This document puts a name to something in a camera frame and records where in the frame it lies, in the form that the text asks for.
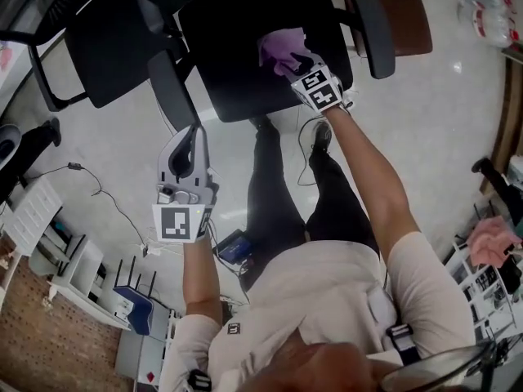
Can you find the white shelf unit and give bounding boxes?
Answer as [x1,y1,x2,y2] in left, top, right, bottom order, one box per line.
[31,233,132,332]

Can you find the blue screen device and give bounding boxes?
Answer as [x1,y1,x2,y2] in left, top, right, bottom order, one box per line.
[215,229,255,265]

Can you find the person's right shoe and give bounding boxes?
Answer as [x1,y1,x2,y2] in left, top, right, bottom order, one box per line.
[310,120,333,155]

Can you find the person's face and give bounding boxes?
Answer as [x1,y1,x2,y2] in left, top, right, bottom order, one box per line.
[277,340,400,392]

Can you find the white wire rack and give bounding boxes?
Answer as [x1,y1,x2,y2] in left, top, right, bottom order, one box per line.
[444,234,523,345]

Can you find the black office chair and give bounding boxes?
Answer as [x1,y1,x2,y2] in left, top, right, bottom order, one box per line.
[146,0,397,133]

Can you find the person's eyeglasses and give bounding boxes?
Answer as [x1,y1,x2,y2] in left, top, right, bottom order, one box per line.
[378,339,510,392]

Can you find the person's right forearm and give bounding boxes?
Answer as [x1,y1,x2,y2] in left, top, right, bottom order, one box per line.
[321,105,414,259]

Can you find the white power strip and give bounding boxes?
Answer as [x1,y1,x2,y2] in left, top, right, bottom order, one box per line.
[138,241,181,259]

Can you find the person's beige shirt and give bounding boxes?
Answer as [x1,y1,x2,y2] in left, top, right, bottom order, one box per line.
[161,230,478,392]

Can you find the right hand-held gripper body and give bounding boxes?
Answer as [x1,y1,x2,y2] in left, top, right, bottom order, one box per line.
[290,52,344,116]

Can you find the clear plastic bags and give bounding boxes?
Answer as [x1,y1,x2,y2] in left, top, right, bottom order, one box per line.
[455,0,523,49]

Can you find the grey round stool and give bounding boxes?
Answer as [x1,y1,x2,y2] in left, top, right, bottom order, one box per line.
[0,123,24,173]

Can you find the person's black trousers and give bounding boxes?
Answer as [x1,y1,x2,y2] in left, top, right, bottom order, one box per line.
[244,123,382,287]

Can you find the purple cleaning cloth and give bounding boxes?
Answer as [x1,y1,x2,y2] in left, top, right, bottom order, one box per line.
[257,29,308,77]

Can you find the white drawer cabinet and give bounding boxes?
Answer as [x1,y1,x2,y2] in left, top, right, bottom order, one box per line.
[7,176,64,257]

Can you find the black and white harness strap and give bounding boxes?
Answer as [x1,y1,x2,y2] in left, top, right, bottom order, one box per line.
[186,368,213,392]
[385,323,422,367]

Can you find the black mesh chair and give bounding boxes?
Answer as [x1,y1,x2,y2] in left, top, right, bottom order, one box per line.
[0,0,183,113]

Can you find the blue router with antennas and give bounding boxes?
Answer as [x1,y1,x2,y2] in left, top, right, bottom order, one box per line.
[111,254,159,337]

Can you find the long black floor cable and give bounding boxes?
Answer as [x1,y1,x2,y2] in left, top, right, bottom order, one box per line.
[34,161,149,253]

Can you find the thin black cable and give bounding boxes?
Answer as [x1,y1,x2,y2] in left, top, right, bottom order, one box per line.
[296,114,330,188]

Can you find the brown perforated board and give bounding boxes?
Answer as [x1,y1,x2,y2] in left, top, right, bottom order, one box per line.
[0,234,138,392]

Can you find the black chair base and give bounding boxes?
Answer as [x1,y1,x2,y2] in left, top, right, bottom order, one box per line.
[471,157,523,222]

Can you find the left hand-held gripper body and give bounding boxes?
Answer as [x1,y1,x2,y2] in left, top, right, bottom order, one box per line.
[151,172,220,245]

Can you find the pink cloth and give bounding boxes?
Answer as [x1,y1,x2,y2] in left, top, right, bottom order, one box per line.
[465,216,523,268]

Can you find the brown leather chair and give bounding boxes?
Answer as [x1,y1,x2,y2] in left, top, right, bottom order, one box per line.
[341,0,434,60]

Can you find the person's left forearm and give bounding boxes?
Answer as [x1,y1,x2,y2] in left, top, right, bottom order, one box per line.
[181,229,224,322]

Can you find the wooden cabinet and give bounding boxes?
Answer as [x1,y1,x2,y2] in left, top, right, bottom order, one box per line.
[477,47,523,198]

